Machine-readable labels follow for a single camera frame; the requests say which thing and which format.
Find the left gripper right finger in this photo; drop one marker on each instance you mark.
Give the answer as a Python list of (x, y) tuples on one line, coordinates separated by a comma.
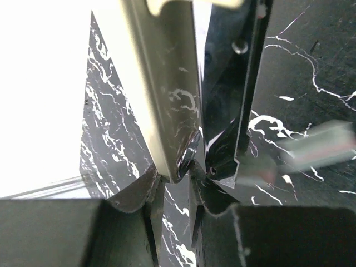
[(226, 233)]

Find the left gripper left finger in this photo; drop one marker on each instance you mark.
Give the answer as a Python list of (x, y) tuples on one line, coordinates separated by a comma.
[(124, 230)]

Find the silver staple strip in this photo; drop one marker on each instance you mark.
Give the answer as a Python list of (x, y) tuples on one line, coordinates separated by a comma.
[(327, 144)]

